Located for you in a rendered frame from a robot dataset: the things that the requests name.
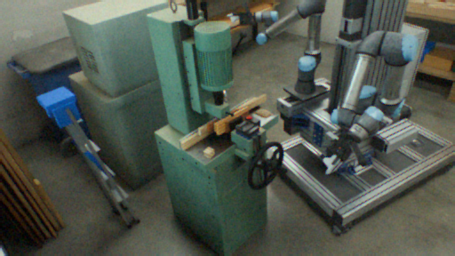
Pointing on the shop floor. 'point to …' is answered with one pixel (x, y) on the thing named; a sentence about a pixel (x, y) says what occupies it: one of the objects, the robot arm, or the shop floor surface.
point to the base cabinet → (215, 204)
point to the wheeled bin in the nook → (51, 81)
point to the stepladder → (55, 101)
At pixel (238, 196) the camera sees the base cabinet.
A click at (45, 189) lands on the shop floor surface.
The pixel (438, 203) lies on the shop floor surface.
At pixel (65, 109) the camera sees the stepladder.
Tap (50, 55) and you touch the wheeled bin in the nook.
